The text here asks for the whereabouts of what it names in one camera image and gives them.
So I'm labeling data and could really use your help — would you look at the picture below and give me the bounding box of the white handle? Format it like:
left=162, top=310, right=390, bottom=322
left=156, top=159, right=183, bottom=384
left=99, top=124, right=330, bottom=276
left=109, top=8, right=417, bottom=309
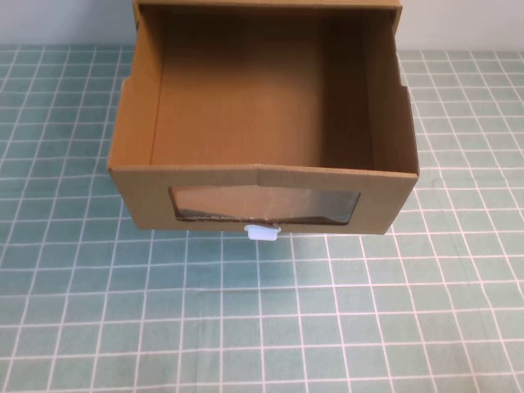
left=244, top=224, right=282, bottom=242

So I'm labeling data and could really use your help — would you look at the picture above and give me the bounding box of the cardboard drawer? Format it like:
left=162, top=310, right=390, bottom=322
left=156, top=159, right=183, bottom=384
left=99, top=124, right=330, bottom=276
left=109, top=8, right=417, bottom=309
left=107, top=5, right=422, bottom=237

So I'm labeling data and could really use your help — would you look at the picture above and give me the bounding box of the cardboard shell with straight tape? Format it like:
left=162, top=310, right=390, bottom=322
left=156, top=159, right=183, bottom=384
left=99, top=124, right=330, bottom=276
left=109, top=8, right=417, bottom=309
left=131, top=0, right=405, bottom=29

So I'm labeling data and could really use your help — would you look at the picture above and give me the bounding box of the green checkered tablecloth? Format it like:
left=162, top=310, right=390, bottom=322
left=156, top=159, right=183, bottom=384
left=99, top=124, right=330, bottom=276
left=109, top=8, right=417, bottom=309
left=0, top=43, right=524, bottom=393

